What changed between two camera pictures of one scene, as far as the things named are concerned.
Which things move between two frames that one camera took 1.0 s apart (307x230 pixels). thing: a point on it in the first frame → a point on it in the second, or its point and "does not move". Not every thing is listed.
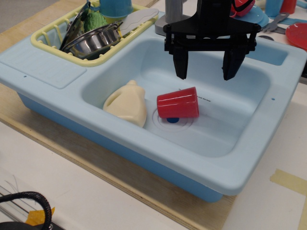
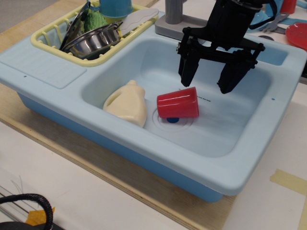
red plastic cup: x=182 y=103 does not move
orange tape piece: x=36 y=217 does not move
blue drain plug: x=172 y=120 does not move
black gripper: x=212 y=28 → x=223 y=39
